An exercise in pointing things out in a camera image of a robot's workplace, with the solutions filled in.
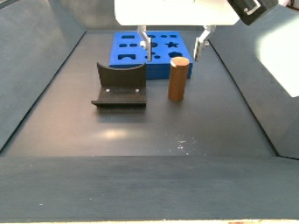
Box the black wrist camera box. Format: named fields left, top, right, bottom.
left=227, top=0, right=277, bottom=25

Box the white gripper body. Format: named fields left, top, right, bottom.
left=114, top=0, right=239, bottom=25

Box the black curved holder stand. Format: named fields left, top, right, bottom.
left=90, top=64, right=146, bottom=108

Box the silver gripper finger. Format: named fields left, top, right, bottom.
left=137, top=25, right=152, bottom=61
left=192, top=25, right=216, bottom=61

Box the brown wooden cylinder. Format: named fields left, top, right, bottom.
left=168, top=57, right=189, bottom=102

